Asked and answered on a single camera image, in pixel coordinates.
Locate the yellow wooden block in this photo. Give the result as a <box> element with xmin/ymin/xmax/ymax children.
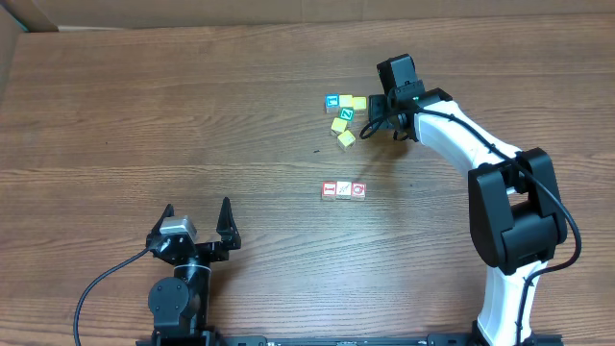
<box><xmin>352</xmin><ymin>96</ymin><xmax>367</xmax><ymax>112</ymax></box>
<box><xmin>339</xmin><ymin>94</ymin><xmax>354</xmax><ymax>108</ymax></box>
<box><xmin>337</xmin><ymin>130</ymin><xmax>357</xmax><ymax>151</ymax></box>
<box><xmin>331</xmin><ymin>117</ymin><xmax>349</xmax><ymax>136</ymax></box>

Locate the blue letter wooden block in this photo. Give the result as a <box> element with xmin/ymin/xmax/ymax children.
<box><xmin>325</xmin><ymin>94</ymin><xmax>340</xmax><ymax>113</ymax></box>

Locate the red symbol wooden block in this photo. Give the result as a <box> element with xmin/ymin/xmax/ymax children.
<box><xmin>351</xmin><ymin>182</ymin><xmax>366</xmax><ymax>200</ymax></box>

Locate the yellow wooden block far top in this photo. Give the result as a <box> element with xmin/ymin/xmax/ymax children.
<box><xmin>352</xmin><ymin>96</ymin><xmax>367</xmax><ymax>112</ymax></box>

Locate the red letter wooden block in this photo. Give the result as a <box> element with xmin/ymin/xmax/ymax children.
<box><xmin>321</xmin><ymin>181</ymin><xmax>337</xmax><ymax>200</ymax></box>

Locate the yellow wooden block left top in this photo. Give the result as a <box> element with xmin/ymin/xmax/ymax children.
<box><xmin>339</xmin><ymin>94</ymin><xmax>354</xmax><ymax>108</ymax></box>

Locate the yellow wooden block lower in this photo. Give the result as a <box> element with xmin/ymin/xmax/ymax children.
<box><xmin>337</xmin><ymin>130</ymin><xmax>357</xmax><ymax>151</ymax></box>

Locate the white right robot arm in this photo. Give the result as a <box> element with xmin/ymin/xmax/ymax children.
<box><xmin>361</xmin><ymin>81</ymin><xmax>578</xmax><ymax>345</ymax></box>

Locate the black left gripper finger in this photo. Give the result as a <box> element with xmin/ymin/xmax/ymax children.
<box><xmin>150</xmin><ymin>204</ymin><xmax>175</xmax><ymax>236</ymax></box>
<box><xmin>216</xmin><ymin>197</ymin><xmax>241</xmax><ymax>250</ymax></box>

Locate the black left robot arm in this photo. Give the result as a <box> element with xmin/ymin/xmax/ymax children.
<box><xmin>139</xmin><ymin>198</ymin><xmax>241</xmax><ymax>345</ymax></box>

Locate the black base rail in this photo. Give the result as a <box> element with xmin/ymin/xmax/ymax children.
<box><xmin>135</xmin><ymin>331</ymin><xmax>566</xmax><ymax>346</ymax></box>

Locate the plain cream wooden block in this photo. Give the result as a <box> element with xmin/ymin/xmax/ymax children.
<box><xmin>335</xmin><ymin>181</ymin><xmax>352</xmax><ymax>200</ymax></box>

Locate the green letter wooden block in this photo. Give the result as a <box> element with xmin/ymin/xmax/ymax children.
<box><xmin>338</xmin><ymin>108</ymin><xmax>355</xmax><ymax>122</ymax></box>

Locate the yellow wooden block upper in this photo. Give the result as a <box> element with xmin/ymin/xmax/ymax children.
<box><xmin>331</xmin><ymin>117</ymin><xmax>349</xmax><ymax>136</ymax></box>

